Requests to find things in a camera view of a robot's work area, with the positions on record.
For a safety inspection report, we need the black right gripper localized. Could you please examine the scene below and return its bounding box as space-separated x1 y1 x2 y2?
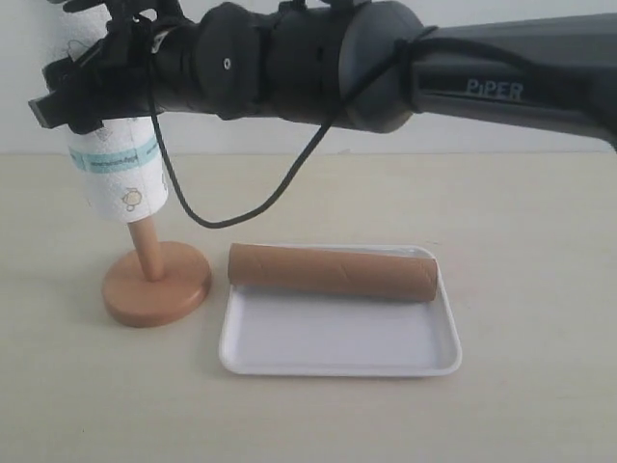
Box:
28 0 202 133

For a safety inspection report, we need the printed white paper towel roll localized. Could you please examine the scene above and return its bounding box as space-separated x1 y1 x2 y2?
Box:
60 28 170 225

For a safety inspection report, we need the brown cardboard tube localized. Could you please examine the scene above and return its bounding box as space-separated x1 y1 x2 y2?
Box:
228 243 439 302

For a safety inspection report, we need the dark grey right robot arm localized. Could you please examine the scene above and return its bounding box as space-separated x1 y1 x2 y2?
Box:
29 1 616 144

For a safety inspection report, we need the wooden paper towel holder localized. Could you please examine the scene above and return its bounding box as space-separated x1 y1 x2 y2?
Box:
101 217 212 328

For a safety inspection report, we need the white rectangular plastic tray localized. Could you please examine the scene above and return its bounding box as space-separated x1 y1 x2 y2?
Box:
219 244 462 378

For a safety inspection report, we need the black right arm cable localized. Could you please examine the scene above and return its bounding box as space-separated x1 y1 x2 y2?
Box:
139 23 536 229

